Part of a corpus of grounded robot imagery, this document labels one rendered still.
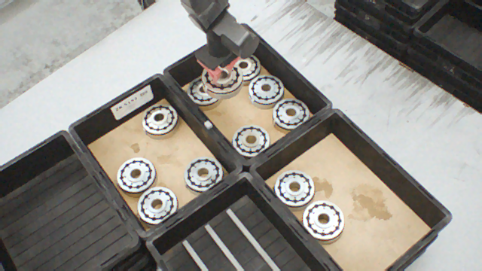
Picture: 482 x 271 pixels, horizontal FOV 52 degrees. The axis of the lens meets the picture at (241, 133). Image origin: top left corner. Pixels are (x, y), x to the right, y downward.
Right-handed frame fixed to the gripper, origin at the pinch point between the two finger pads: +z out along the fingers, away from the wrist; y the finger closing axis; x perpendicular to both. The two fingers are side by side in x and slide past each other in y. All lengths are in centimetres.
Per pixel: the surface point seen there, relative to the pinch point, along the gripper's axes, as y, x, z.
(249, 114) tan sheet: 6.1, -3.6, 22.1
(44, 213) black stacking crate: -53, 14, 23
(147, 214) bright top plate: -34.5, -7.5, 19.5
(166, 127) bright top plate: -14.1, 8.9, 19.9
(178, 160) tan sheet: -18.1, 0.0, 22.5
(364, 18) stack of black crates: 98, 16, 66
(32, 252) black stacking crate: -61, 7, 23
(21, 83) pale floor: -24, 136, 111
